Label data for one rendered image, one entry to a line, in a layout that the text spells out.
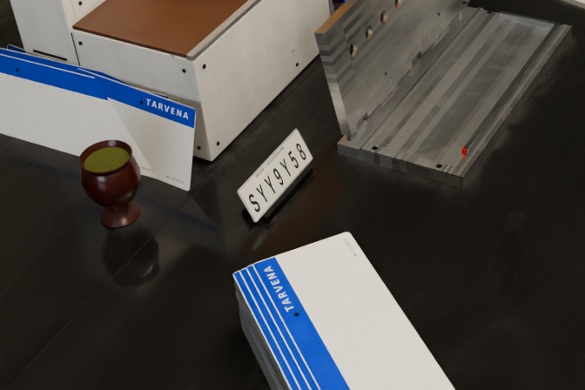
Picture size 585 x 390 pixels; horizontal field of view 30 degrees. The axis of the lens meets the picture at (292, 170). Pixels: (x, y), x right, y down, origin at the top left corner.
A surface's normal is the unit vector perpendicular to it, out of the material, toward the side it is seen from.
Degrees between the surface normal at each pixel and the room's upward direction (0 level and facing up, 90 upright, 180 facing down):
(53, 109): 63
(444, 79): 0
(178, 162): 69
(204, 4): 0
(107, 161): 0
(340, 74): 80
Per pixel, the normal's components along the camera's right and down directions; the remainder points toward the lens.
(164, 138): -0.57, 0.24
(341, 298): -0.10, -0.78
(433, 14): 0.82, 0.11
